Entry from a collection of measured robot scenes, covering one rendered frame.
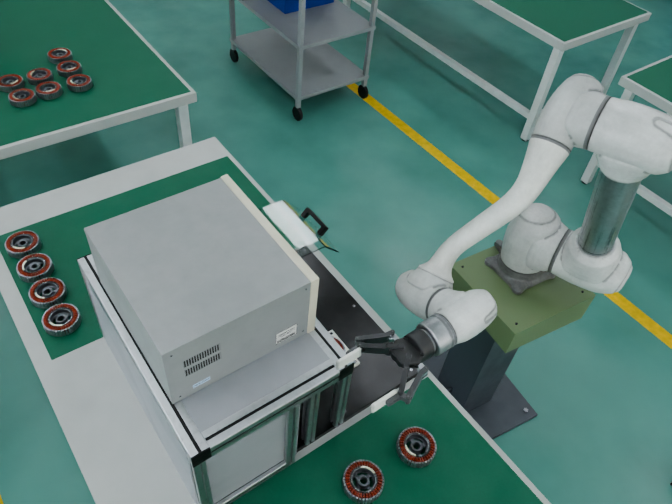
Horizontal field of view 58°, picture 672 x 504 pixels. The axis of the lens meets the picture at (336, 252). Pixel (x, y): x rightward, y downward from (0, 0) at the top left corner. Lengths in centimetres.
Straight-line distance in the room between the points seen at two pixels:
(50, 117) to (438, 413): 208
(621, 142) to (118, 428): 150
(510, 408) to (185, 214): 183
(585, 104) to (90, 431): 155
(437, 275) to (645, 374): 189
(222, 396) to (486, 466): 81
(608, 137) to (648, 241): 250
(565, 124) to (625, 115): 13
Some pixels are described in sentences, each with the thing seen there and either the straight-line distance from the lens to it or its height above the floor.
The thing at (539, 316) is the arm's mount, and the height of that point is 86.
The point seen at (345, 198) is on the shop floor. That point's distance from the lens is 359.
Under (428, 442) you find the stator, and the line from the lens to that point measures 181.
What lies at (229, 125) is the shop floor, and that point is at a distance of 412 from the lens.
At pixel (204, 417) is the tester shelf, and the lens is 143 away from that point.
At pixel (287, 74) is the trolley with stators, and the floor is 18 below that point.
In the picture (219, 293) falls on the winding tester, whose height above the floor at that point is 132.
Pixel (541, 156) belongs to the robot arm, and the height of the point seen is 153.
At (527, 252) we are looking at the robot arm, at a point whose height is 102.
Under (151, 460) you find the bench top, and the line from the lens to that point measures 182.
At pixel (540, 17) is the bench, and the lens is 423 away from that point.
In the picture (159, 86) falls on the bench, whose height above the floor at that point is 75.
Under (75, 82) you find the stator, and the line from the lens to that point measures 316.
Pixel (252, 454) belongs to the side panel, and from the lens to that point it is 159.
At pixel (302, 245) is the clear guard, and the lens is 181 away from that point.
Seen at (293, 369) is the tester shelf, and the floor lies 111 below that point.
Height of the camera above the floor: 238
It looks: 47 degrees down
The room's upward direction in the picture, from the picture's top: 7 degrees clockwise
